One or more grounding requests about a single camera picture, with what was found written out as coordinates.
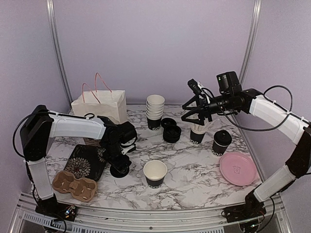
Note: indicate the white paper takeout bag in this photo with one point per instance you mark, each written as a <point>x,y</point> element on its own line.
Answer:
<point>108,103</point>

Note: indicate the stack of black lids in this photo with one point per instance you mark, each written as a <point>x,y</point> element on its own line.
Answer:
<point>172,133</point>

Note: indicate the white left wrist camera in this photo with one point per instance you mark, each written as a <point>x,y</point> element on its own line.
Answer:
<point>128,148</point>

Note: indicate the black coffee cup lid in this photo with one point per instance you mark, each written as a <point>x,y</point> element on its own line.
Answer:
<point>223,138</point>

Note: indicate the black takeout coffee cup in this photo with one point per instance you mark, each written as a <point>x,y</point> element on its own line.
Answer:
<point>218,150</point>
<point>155,172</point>

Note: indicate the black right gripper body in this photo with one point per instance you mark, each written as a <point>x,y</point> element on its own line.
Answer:
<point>205,109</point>

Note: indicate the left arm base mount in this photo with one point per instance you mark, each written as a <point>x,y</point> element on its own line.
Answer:
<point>51,207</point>

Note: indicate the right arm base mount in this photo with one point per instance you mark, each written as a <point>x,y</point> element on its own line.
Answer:
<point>250,209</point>

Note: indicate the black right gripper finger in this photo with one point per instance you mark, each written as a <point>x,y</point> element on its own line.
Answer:
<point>192,104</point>
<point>191,117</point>

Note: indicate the left aluminium frame post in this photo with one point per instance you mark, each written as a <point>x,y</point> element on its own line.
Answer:
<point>57,49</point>

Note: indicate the aluminium frame post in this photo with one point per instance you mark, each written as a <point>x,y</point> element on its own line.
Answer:
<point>57,49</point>
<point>251,39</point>

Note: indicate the loose black lid on table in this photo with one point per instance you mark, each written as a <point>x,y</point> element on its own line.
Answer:
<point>168,122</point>

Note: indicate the right aluminium frame post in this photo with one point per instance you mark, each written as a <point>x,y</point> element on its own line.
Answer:
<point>251,39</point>

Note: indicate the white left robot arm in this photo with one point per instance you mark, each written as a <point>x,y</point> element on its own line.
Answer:
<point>38,130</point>

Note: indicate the pink plastic plate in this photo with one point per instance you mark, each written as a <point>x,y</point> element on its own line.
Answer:
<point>238,168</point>

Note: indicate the black cup holding straws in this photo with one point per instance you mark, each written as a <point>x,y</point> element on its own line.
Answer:
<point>196,137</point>

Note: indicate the stack of paper cups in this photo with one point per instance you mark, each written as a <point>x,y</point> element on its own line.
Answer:
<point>154,111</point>

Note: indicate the aluminium table edge rail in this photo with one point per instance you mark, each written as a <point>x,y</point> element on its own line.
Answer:
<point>104,220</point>

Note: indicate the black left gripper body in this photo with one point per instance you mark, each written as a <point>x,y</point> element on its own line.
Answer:
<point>112,154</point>

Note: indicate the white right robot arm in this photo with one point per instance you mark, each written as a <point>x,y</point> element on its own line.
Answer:
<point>233,98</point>

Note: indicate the brown cardboard cup carrier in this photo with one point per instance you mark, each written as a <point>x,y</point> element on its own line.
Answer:
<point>82,189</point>

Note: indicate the black floral tray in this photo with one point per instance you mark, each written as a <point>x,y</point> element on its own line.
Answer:
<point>86,162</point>

